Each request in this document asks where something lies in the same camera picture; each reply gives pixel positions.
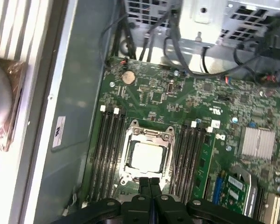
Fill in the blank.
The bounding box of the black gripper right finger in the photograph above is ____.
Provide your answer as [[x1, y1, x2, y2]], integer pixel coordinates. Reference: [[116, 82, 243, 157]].
[[150, 177, 266, 224]]

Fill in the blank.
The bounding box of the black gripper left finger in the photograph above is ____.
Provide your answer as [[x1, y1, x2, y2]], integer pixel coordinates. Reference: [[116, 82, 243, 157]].
[[50, 177, 153, 224]]

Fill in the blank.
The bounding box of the metal locking lever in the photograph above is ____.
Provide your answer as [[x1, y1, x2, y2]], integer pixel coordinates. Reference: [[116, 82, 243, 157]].
[[170, 140, 178, 189]]

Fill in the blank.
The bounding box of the silver CPU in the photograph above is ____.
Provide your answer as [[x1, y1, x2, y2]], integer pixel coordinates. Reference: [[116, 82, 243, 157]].
[[130, 142, 168, 173]]

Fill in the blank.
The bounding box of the metal socket cover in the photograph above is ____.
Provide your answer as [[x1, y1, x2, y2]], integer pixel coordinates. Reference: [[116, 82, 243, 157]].
[[124, 129, 172, 179]]

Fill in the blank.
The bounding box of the blue expansion slot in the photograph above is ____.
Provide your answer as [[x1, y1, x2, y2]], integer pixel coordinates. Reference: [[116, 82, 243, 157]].
[[211, 171, 224, 212]]

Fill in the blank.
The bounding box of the CPU socket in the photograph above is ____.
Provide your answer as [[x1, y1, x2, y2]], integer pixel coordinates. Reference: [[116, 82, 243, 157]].
[[119, 119, 178, 189]]

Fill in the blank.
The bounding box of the green RAM stick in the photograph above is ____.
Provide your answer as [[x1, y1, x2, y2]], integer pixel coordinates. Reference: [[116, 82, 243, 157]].
[[191, 132, 216, 200]]

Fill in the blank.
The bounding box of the green motherboard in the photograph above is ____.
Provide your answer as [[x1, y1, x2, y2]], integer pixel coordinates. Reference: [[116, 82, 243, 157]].
[[81, 56, 280, 224]]

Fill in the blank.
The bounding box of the silver chipset heat sink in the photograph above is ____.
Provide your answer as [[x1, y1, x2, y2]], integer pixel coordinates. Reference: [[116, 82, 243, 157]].
[[238, 127, 276, 161]]

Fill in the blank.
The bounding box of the silver coin battery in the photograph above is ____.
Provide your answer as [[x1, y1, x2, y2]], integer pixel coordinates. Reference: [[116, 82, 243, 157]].
[[121, 70, 136, 85]]

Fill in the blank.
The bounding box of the black PC case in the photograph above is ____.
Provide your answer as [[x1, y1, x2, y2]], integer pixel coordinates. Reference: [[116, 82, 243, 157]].
[[18, 0, 280, 224]]

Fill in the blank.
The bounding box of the metal drive cage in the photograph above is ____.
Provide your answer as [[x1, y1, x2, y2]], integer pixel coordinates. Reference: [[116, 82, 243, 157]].
[[126, 0, 280, 49]]

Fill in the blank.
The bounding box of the black cable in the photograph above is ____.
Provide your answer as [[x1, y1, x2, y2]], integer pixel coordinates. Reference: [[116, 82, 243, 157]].
[[163, 0, 271, 77]]

